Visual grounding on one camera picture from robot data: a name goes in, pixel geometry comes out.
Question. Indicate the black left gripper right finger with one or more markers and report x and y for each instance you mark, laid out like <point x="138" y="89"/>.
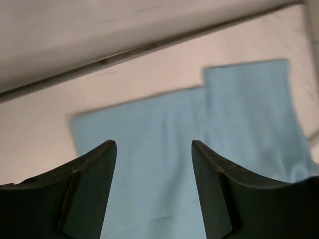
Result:
<point x="239" y="204"/>

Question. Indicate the light blue trousers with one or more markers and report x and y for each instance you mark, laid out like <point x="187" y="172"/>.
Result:
<point x="244" y="112"/>

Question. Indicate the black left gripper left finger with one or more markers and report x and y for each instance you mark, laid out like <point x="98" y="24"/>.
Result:
<point x="67" y="202"/>

